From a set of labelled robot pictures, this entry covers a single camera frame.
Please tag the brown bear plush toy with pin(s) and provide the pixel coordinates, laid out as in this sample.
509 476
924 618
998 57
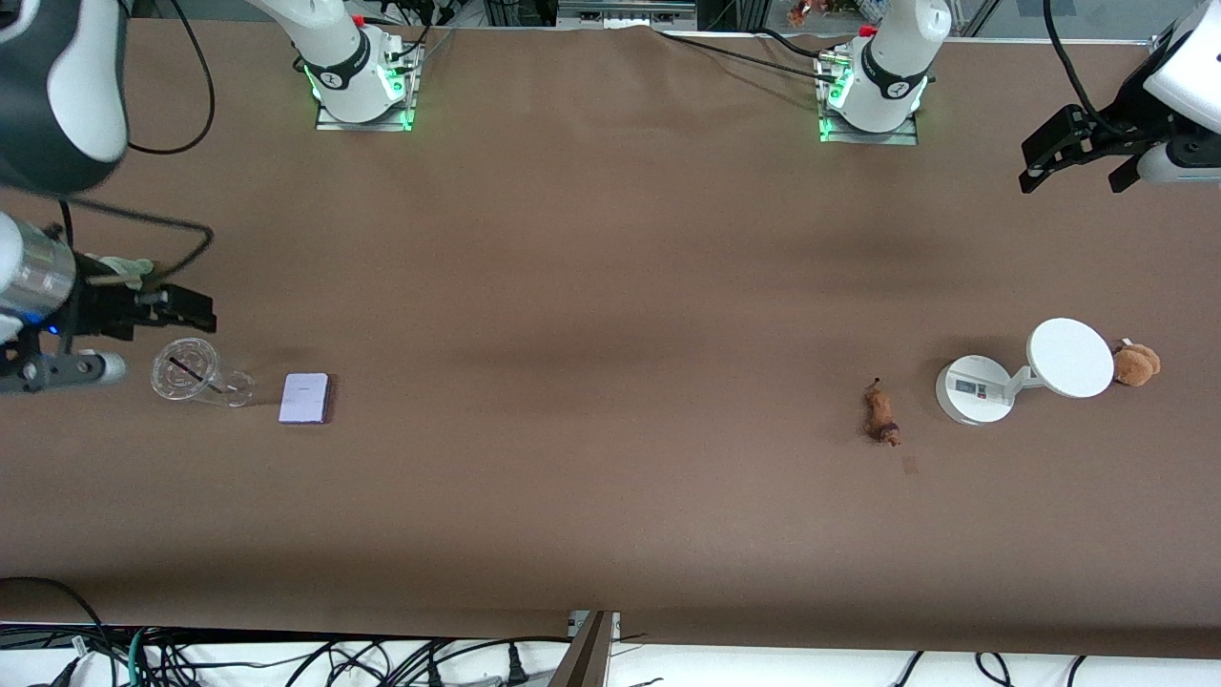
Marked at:
1137 364

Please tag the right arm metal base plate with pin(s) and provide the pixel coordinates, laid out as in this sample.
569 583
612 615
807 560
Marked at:
396 114

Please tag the white round desk lamp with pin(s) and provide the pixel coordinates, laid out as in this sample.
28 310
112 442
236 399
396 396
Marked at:
1068 358

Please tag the aluminium frame rail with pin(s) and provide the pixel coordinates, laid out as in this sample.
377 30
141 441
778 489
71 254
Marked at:
625 14

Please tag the grey totoro plush toy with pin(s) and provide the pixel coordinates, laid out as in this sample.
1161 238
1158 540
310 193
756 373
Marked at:
129 269

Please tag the orange toy figure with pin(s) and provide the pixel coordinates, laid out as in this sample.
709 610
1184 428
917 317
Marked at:
801 13

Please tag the clear plastic cup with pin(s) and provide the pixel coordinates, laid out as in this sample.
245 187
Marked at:
191 374

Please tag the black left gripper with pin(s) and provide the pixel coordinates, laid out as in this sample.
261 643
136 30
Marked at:
1133 116

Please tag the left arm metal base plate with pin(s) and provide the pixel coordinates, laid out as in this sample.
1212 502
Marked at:
901 136

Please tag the brown lion statue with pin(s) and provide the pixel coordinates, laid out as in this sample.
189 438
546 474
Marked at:
882 415

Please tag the aluminium profile post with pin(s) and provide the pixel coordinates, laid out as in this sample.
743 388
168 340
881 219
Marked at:
587 658

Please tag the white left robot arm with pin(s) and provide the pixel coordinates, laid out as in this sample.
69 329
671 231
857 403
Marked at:
892 57

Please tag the black power plug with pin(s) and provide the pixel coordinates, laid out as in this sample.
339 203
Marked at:
436 676
518 668

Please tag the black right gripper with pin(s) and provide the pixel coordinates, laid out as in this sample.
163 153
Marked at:
98 310

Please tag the lavender flip phone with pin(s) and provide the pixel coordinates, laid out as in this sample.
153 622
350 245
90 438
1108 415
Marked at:
305 398

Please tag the black straw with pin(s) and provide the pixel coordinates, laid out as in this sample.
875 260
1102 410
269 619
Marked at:
191 372

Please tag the brown table cover sheet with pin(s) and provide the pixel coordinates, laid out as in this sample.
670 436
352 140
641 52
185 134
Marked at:
610 496

